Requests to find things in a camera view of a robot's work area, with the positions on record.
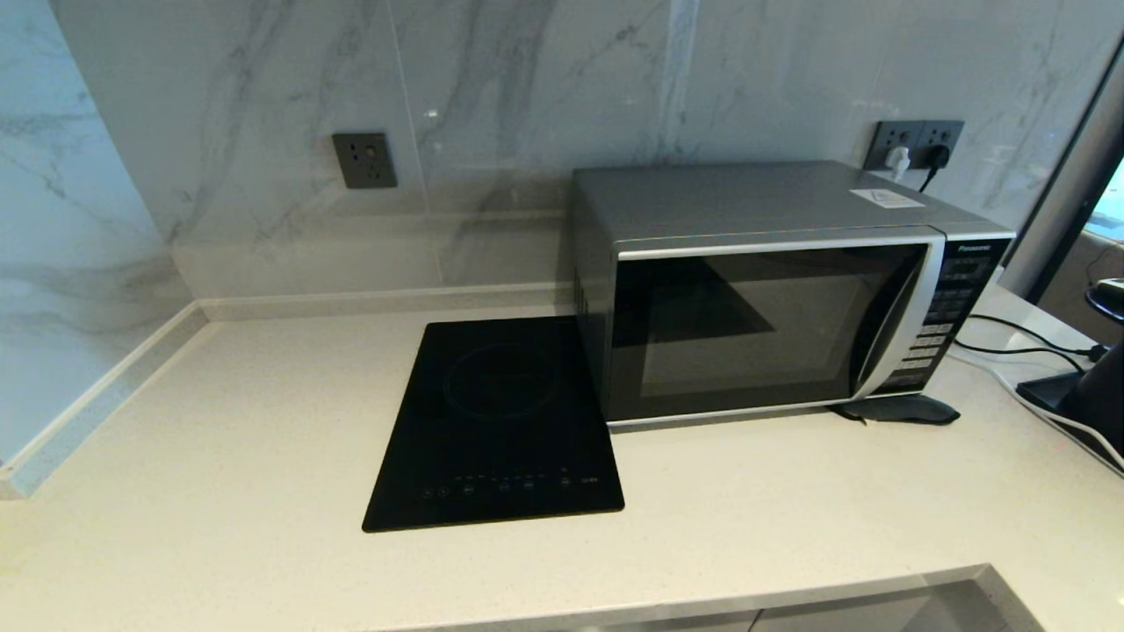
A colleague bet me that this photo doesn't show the dark window frame post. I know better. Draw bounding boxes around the dark window frame post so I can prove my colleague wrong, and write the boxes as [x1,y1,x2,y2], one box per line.
[999,48,1124,301]

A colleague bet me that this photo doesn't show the black glass microwave door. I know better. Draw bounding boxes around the black glass microwave door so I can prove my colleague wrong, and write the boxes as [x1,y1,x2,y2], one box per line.
[604,232,947,429]

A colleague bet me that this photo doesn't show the grey single wall socket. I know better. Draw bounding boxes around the grey single wall socket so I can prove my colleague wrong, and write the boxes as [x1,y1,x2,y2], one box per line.
[331,132,398,190]

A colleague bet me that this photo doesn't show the black round background object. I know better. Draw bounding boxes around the black round background object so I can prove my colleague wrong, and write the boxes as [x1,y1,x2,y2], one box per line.
[1085,277,1124,324]

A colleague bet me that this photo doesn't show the silver microwave oven body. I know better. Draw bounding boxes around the silver microwave oven body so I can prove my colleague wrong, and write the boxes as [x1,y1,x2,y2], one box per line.
[566,160,1018,433]

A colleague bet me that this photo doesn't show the white power cable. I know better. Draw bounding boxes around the white power cable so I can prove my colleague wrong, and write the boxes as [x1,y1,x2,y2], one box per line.
[951,345,1124,477]

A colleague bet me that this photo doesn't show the black plug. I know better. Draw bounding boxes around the black plug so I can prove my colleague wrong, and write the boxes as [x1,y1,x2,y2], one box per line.
[918,144,954,192]

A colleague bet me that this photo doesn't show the white paper label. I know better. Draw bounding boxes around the white paper label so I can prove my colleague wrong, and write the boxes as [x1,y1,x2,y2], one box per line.
[848,188,926,210]

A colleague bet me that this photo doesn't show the grey double wall socket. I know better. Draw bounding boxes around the grey double wall socket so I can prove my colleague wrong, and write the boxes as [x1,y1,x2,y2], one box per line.
[862,119,965,172]

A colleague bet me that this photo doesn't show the black flat appliance base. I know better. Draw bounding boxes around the black flat appliance base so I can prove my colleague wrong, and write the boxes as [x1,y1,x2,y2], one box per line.
[1016,370,1095,414]

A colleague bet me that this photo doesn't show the black rounded appliance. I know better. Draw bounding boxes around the black rounded appliance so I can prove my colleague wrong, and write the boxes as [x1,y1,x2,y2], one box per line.
[1060,341,1124,449]

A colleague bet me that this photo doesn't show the black power cable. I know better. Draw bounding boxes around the black power cable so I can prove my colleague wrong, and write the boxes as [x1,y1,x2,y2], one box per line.
[955,312,1111,370]

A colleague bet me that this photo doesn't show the black induction cooktop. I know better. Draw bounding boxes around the black induction cooktop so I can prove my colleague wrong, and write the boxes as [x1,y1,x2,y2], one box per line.
[361,315,626,534]

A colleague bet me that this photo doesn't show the black cloth pad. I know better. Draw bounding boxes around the black cloth pad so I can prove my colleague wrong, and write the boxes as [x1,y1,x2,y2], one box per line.
[829,394,962,427]

